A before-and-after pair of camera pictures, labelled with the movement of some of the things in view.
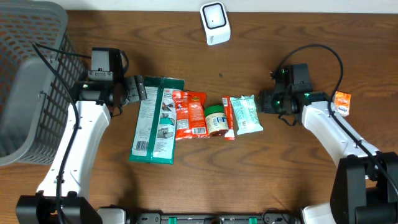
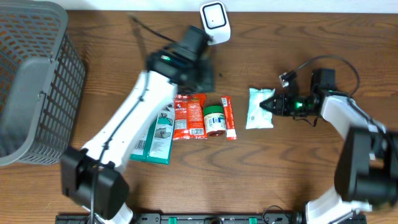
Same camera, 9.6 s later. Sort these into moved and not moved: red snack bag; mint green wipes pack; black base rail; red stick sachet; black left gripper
Moved: mint green wipes pack; black left gripper
Not moved: red stick sachet; black base rail; red snack bag
